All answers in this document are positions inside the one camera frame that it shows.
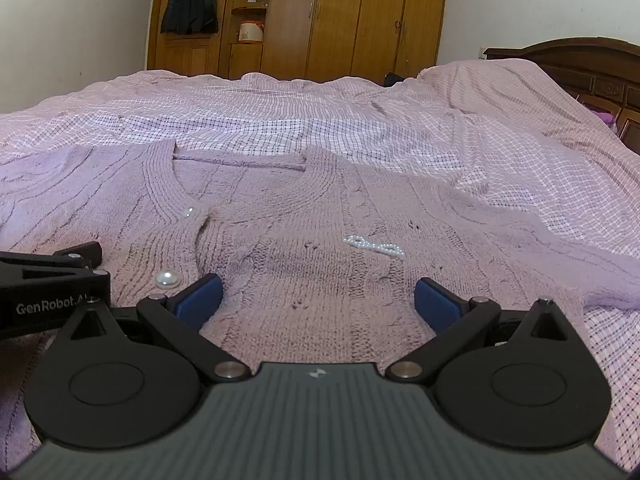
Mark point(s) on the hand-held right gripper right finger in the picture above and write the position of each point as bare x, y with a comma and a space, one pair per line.
436, 302

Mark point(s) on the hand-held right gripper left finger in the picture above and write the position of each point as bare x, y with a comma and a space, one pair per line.
200, 301

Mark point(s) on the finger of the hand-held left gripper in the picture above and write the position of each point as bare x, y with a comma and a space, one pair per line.
75, 262

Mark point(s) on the lilac knit cardigan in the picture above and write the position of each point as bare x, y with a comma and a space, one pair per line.
300, 240

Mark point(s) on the pink checked bedspread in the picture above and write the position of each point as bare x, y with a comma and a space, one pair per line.
400, 120

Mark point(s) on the dark small bag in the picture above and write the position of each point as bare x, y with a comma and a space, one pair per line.
392, 79

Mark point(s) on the purple cloth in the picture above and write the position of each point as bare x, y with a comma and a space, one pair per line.
607, 119

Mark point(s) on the white container with orange trim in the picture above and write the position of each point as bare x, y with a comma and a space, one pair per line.
250, 31

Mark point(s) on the dark wooden headboard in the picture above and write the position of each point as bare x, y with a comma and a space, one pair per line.
590, 75

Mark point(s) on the wooden wardrobe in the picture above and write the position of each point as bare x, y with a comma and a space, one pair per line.
325, 15

